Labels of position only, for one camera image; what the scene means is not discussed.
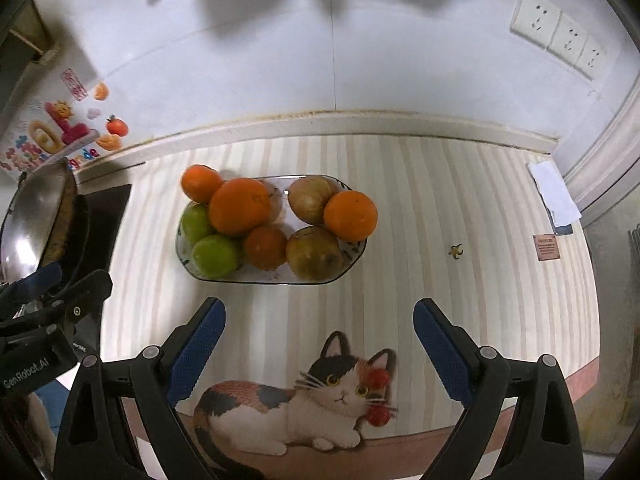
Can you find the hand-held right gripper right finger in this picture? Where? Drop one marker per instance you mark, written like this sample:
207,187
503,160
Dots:
440,350

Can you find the oval floral ceramic plate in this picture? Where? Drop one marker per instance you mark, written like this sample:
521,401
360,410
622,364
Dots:
352,255

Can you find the small orange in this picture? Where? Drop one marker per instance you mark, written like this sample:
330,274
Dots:
201,183

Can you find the colourful wall stickers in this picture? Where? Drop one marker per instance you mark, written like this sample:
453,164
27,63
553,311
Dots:
50,135

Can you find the steel wok lid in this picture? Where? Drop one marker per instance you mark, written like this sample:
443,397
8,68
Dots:
32,215

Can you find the dark reddish orange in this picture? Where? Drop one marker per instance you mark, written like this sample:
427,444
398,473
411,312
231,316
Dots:
266,247

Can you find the black induction cooktop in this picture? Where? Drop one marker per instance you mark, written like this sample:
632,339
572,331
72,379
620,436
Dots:
112,220

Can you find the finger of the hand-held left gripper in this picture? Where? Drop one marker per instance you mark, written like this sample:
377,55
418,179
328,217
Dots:
85,297
35,285

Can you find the person's left forearm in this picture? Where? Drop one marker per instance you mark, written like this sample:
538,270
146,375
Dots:
42,435

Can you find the patterned glass sliding door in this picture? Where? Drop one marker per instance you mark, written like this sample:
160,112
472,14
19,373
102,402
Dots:
615,335

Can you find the medium orange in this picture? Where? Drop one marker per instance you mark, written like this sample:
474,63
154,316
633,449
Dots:
350,215

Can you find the brown pear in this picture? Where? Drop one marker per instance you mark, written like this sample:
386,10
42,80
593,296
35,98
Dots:
314,254
311,199

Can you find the small brown card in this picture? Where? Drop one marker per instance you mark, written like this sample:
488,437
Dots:
545,247

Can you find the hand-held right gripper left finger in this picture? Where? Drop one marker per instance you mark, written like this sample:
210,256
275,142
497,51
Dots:
200,350

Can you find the green apple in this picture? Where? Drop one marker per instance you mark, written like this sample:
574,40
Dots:
215,256
195,222

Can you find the folded white cloth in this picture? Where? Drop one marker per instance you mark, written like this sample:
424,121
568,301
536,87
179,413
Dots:
552,190

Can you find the large orange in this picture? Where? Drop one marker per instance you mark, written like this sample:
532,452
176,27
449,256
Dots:
240,206

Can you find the striped cat print table mat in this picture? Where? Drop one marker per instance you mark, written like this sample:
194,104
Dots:
425,200

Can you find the white wall socket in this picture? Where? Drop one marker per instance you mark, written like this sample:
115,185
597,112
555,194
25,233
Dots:
535,16
591,57
567,37

